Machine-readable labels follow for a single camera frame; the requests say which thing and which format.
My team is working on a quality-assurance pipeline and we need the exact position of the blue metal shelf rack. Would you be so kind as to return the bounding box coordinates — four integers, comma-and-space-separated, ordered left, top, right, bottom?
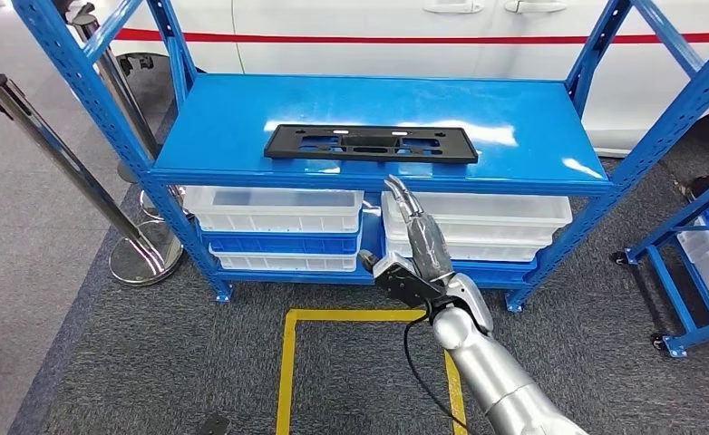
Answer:
12, 0, 709, 314

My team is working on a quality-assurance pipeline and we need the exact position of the black round stand base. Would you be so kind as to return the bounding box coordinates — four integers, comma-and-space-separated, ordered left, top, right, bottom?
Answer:
117, 159, 156, 185

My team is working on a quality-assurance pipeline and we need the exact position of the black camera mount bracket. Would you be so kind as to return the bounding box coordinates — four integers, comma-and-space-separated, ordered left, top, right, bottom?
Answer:
381, 264, 452, 310

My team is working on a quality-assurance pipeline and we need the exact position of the white car red stripe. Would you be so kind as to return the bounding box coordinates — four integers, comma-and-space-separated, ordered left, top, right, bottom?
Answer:
90, 0, 709, 159

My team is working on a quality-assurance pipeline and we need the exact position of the long black plastic part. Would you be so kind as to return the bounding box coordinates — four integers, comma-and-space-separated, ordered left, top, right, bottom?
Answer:
263, 124, 480, 165

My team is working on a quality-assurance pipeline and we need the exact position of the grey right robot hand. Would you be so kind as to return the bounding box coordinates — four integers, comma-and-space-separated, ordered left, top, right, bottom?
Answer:
383, 174, 457, 286

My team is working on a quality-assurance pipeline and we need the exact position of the yellow floor tape square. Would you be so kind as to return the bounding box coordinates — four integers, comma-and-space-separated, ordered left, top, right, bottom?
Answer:
275, 308, 470, 435

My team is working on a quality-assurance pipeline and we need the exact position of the chrome stanchion post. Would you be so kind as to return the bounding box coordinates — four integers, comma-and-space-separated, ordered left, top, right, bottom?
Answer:
71, 12, 189, 223
0, 73, 184, 287

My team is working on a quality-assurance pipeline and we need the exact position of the black camera cable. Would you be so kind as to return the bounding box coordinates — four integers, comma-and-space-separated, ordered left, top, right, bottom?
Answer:
403, 314, 470, 433

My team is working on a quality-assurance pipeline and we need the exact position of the blue wheeled shelf cart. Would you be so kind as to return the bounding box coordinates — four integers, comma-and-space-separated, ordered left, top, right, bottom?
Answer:
611, 168, 709, 360

